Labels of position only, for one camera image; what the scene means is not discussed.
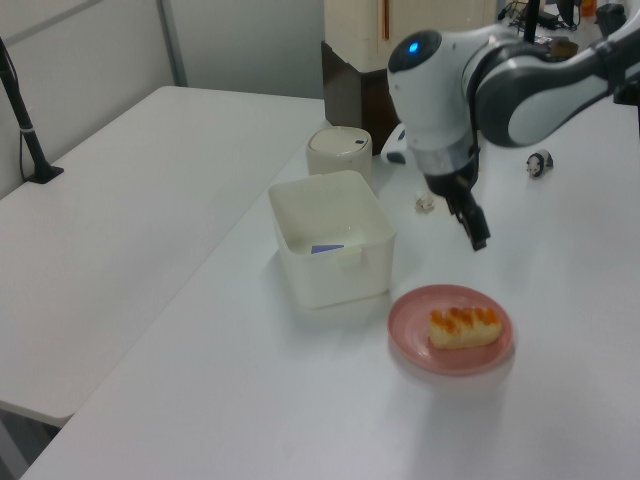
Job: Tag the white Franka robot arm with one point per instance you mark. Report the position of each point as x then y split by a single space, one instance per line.
430 100

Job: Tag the panda figurine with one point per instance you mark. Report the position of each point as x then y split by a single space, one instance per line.
539 164

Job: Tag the cream plastic cabinet box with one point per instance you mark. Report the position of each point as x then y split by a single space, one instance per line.
350 30

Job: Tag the pink round plate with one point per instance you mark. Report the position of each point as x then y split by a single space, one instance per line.
410 325

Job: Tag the crumpled white paper ball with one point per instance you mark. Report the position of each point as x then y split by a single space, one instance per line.
425 200

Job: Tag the purple flat item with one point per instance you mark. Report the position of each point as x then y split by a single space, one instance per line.
327 249

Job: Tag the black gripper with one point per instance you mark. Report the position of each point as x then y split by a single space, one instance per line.
450 182

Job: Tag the white square plastic bin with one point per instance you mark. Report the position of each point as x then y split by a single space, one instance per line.
340 280

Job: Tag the black background pole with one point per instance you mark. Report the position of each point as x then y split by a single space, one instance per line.
532 20

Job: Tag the black camera stand pole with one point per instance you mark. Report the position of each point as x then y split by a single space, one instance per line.
25 130

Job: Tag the cream mini trash can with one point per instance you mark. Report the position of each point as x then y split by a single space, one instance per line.
337 155

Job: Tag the bread with orange glaze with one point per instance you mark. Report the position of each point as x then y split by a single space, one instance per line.
465 327

